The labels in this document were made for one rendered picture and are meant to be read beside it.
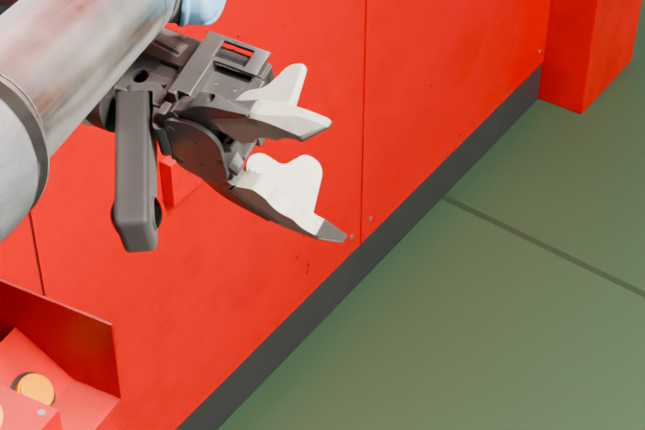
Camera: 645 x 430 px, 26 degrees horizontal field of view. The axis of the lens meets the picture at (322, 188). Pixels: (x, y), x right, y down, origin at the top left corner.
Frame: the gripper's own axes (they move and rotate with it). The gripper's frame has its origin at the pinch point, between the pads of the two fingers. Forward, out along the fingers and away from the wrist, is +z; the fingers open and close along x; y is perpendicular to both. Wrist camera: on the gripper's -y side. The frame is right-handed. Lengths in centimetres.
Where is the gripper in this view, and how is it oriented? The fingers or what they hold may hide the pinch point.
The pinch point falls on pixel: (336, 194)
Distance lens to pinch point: 98.6
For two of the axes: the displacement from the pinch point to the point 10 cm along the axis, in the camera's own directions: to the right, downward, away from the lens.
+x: 0.8, 5.4, 8.4
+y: 4.5, -7.7, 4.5
